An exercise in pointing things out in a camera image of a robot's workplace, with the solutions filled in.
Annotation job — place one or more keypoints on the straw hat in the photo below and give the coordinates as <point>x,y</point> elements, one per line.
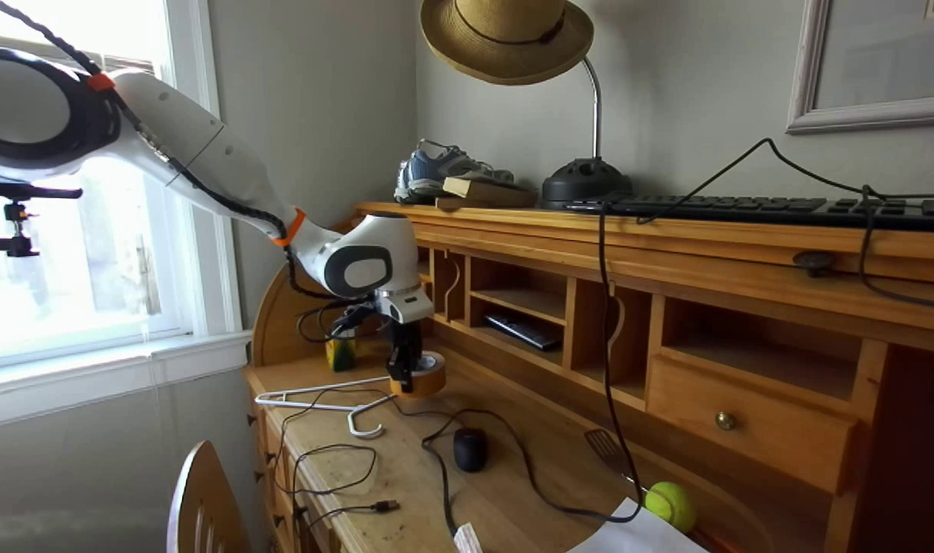
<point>501,36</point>

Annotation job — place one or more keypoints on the orange tape roll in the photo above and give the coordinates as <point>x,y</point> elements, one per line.
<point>434,375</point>

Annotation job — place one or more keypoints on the tan and dark flat box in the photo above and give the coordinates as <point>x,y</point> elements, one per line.
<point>485,193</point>

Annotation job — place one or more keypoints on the wooden chair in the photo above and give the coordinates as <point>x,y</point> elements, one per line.
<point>207,502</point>

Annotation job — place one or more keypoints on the black computer mouse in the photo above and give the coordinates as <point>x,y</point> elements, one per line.
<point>472,450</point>

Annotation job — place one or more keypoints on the flat black device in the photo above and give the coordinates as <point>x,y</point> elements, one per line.
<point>524,331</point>

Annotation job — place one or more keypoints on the black desk lamp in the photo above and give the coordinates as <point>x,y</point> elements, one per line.
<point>585,183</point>

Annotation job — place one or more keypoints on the white window frame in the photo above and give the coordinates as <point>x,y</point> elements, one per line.
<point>195,294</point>

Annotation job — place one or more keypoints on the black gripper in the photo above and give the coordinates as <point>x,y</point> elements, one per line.
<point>407,342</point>

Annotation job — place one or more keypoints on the small black adapter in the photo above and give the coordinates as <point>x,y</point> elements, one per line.
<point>816,263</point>

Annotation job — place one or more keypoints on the grey blue sneaker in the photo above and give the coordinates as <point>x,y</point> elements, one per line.
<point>438,169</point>

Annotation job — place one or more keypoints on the white picture frame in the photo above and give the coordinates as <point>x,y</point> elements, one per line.
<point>810,101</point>

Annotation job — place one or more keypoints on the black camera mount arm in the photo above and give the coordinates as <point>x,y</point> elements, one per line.
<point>16,216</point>

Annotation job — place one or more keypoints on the white paper sheet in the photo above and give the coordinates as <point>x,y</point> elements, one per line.
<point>630,538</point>

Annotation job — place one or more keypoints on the black computer keyboard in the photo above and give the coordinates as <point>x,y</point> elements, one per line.
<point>775,207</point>

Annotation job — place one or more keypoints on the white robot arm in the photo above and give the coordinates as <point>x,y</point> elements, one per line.
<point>201,155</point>

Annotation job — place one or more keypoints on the white coat hanger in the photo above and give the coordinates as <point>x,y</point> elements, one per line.
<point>269,401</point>

